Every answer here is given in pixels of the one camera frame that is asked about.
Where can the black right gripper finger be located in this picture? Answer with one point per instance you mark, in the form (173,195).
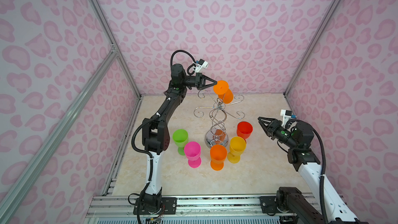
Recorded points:
(267,121)
(268,129)

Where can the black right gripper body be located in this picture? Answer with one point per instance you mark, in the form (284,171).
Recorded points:
(283,135)

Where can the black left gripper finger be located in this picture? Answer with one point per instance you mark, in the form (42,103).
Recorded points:
(207,80)
(204,86)

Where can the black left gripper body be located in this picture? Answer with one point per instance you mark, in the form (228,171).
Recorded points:
(190,82)

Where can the orange wine glass back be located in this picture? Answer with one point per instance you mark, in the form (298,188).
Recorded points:
(223,91)

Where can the orange wine glass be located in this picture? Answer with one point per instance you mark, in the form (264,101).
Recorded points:
(218,154)
(223,91)

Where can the red wine glass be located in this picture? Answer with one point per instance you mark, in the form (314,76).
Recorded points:
(244,130)

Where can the yellow wine glass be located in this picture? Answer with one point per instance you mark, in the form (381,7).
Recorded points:
(237,147)

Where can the chrome wire wine glass rack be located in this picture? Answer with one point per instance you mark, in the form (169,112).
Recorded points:
(218,114)

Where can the green wine glass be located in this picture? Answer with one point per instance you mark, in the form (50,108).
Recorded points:
(181,138)

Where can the pink wine glass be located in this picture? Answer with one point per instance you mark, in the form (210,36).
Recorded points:
(192,152)

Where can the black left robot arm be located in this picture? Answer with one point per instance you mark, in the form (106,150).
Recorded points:
(152,137)

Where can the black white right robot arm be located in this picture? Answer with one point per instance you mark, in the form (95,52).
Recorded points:
(306,154)

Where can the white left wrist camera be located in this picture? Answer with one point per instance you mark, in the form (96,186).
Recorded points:
(200,65)

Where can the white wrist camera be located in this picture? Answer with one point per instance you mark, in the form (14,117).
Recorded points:
(200,65)
(286,115)

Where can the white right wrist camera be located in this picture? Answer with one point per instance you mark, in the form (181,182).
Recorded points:
(286,115)

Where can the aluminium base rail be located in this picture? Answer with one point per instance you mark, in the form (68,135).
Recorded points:
(185,209)

